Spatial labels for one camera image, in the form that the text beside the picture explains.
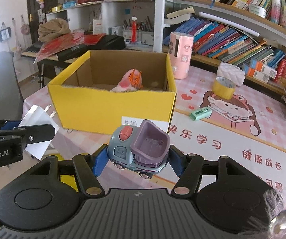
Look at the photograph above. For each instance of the pink plush bird orange beak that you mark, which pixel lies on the pink plush bird orange beak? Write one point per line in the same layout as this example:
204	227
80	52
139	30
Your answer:
131	81

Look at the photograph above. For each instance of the white bookshelf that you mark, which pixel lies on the white bookshelf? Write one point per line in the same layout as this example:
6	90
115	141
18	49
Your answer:
113	13

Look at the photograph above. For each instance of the grey chair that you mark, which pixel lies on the grey chair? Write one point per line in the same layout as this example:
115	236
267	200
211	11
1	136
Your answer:
11	100

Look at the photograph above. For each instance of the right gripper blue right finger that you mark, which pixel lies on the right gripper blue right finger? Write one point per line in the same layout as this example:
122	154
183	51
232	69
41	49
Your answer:
177	160

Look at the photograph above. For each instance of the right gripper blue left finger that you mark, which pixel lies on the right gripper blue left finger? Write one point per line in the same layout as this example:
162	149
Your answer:
99	159

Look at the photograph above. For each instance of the beige knitted cloth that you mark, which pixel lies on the beige knitted cloth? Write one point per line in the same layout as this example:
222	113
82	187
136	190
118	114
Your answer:
53	29

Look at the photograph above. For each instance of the white orange box upper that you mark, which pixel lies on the white orange box upper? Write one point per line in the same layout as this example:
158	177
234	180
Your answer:
263	68

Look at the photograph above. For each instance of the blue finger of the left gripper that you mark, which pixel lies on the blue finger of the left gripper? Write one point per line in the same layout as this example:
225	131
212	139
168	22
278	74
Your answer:
10	125

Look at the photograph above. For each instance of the yellow cardboard box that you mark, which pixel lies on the yellow cardboard box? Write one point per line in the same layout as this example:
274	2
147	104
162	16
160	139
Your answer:
83	98

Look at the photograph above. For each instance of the red tassel ornament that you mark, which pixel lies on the red tassel ornament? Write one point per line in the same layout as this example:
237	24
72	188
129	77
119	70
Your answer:
134	29

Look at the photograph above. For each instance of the white power adapter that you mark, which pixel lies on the white power adapter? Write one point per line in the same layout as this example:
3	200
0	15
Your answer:
40	130

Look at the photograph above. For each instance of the white orange box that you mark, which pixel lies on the white orange box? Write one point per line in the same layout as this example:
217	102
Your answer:
263	68
255	74

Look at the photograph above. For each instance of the row of books lower shelf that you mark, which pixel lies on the row of books lower shelf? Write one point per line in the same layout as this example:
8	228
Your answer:
230	45

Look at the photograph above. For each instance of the white orange box lower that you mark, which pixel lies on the white orange box lower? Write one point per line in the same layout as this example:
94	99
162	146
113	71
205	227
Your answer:
255	74

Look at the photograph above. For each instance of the black electronic keyboard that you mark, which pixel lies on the black electronic keyboard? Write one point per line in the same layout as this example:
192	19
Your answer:
108	42

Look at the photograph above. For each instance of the red paper sheets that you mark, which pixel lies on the red paper sheets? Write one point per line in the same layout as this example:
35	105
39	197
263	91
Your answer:
65	42

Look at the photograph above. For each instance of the yellow tape roll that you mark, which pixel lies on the yellow tape roll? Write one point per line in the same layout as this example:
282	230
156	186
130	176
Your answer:
223	87

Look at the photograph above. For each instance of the green crocodile stapler remover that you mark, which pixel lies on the green crocodile stapler remover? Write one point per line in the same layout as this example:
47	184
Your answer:
201	113

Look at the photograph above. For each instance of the grey toy truck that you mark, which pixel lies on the grey toy truck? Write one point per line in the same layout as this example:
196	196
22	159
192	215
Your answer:
142	149

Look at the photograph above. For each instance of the white quilted pouch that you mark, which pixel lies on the white quilted pouch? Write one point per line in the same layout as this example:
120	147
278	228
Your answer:
232	73

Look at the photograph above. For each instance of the pink cylindrical humidifier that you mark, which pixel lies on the pink cylindrical humidifier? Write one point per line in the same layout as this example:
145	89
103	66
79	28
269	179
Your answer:
180	51

